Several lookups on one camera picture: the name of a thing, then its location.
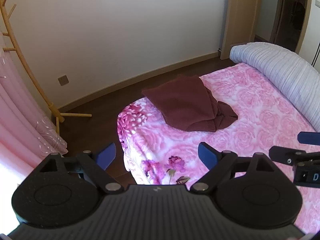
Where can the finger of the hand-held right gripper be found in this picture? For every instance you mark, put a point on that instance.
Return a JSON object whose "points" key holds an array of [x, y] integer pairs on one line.
{"points": [[309, 138], [282, 153]]}

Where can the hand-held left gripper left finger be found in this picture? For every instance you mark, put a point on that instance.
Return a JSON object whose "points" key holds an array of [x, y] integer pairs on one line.
{"points": [[106, 155]]}

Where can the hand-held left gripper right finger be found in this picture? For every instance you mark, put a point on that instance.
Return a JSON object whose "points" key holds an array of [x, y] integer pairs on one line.
{"points": [[206, 155]]}

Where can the maroon towel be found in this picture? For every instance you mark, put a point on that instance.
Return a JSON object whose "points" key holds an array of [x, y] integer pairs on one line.
{"points": [[185, 100]]}

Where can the wooden coat rack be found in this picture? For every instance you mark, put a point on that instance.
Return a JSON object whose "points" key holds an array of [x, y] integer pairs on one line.
{"points": [[75, 115]]}

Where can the pink floral blanket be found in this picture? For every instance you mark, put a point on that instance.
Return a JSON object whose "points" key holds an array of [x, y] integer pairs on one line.
{"points": [[250, 110]]}

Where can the lilac striped quilt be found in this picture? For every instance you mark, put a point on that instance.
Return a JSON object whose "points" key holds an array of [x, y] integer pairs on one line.
{"points": [[275, 62]]}

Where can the pink curtain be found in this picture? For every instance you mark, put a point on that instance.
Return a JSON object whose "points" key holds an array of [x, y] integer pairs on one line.
{"points": [[15, 120]]}

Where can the dark wooden door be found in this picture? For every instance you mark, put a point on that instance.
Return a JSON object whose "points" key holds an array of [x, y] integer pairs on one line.
{"points": [[287, 12]]}

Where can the light wooden door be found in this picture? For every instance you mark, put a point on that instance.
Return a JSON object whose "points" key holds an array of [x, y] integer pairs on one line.
{"points": [[240, 17]]}

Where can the beige wall socket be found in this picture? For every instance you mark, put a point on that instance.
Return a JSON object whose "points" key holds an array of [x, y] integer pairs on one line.
{"points": [[63, 80]]}

